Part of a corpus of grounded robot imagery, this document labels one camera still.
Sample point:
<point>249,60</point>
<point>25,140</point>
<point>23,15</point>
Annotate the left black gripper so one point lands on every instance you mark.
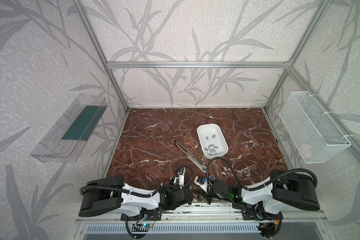
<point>174,186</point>

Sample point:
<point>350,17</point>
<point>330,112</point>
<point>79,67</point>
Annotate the large beige black stapler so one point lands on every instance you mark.
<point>191,156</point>

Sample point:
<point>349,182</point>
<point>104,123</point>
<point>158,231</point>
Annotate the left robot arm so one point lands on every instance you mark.
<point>113,194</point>

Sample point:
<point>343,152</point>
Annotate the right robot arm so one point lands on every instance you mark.
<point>281,191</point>

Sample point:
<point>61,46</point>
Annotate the white oval tray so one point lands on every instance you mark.
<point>208,130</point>

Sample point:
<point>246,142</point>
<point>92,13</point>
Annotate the staple strips in tray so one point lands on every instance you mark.
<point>211,147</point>

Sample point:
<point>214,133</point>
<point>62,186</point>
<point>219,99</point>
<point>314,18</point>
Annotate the aluminium front rail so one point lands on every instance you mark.
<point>199,212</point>

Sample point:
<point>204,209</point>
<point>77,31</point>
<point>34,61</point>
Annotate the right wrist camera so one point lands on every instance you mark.
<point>205,183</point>

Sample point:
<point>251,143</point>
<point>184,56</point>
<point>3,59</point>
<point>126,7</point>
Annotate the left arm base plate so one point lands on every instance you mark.
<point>152,215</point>

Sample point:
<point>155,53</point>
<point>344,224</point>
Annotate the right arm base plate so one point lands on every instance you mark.
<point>258,213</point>

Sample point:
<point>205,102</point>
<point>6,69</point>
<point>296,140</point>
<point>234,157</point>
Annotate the white wire mesh basket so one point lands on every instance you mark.
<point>317,137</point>

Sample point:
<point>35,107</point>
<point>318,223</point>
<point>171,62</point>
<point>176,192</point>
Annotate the clear acrylic wall shelf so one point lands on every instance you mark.
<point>67,138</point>

